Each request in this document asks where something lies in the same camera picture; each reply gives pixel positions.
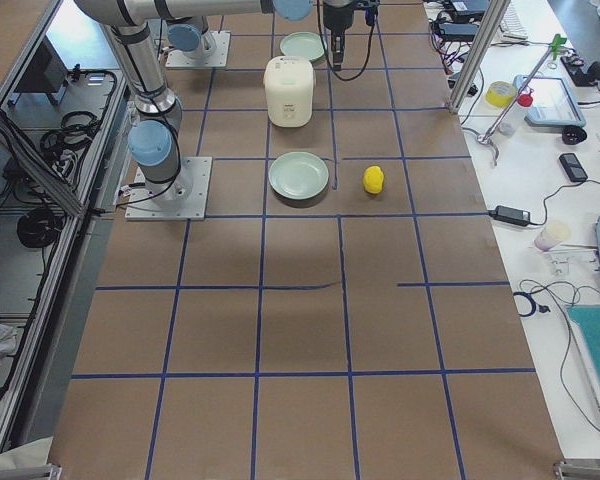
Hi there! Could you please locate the yellow tape roll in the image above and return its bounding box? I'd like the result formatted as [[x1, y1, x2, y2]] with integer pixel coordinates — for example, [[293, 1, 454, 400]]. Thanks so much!
[[485, 81, 518, 109]]

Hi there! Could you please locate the green plate near arm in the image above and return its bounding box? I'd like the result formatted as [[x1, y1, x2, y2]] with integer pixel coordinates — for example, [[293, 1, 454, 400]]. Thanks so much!
[[268, 151, 329, 201], [280, 32, 324, 63]]

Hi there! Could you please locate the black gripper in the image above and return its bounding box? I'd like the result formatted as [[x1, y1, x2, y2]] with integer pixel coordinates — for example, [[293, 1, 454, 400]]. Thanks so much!
[[322, 0, 355, 69]]

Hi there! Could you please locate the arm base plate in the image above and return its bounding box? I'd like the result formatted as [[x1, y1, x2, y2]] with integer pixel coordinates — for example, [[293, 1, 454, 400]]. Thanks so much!
[[166, 25, 231, 69], [125, 157, 212, 221]]

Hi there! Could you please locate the black power adapter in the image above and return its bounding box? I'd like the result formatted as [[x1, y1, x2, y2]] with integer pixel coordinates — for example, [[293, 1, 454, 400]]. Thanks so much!
[[488, 205, 531, 227]]

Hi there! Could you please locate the yellow toy potato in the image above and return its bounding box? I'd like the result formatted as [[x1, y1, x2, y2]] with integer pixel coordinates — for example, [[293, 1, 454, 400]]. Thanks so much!
[[362, 165, 385, 195]]

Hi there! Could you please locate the black round cap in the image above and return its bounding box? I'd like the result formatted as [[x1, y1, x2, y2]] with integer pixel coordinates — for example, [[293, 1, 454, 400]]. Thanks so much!
[[561, 125, 588, 146]]

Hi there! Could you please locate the blue teach pendant tablet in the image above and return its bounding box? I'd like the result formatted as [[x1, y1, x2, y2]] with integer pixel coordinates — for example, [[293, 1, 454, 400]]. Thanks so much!
[[525, 76, 586, 128]]

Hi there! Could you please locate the aluminium frame post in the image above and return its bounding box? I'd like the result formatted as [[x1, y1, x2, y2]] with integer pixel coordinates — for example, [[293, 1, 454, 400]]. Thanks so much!
[[448, 0, 510, 114]]

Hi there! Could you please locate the black phone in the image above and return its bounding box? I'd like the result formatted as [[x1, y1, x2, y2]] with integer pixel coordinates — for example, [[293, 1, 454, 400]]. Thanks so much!
[[559, 153, 588, 183]]

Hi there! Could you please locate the cream rice cooker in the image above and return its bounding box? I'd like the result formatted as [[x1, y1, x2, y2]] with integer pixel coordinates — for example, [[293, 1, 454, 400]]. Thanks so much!
[[263, 56, 315, 128]]

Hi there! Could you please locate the metal rod stand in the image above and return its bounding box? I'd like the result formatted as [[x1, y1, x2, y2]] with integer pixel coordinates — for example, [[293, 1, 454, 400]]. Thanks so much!
[[476, 34, 567, 165]]

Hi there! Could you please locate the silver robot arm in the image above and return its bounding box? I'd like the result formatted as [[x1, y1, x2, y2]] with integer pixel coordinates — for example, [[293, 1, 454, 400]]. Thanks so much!
[[76, 1, 367, 118]]

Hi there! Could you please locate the plastic cup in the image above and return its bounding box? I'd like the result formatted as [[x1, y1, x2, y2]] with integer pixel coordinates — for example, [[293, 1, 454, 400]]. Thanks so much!
[[534, 220, 571, 252]]

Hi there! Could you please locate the squeeze bottle red cap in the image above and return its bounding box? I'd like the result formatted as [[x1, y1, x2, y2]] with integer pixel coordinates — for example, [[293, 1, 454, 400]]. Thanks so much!
[[498, 93, 533, 137]]

